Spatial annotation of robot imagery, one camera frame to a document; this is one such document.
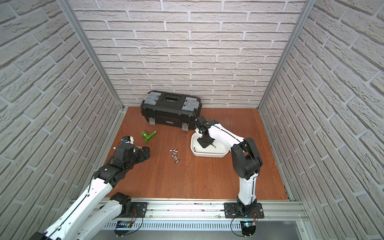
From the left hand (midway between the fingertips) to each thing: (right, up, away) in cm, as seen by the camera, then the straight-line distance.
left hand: (144, 147), depth 80 cm
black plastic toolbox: (+13, +23, +17) cm, 31 cm away
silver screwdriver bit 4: (+15, -10, +12) cm, 22 cm away
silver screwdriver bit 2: (+14, -6, +15) cm, 21 cm away
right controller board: (+54, -37, -10) cm, 66 cm away
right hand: (+37, +1, +13) cm, 39 cm away
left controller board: (-8, -38, -8) cm, 39 cm away
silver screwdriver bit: (+12, -5, +15) cm, 20 cm away
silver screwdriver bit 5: (+40, -2, +18) cm, 44 cm away
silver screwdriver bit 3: (+13, -7, +13) cm, 20 cm away
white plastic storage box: (+29, -5, +16) cm, 34 cm away
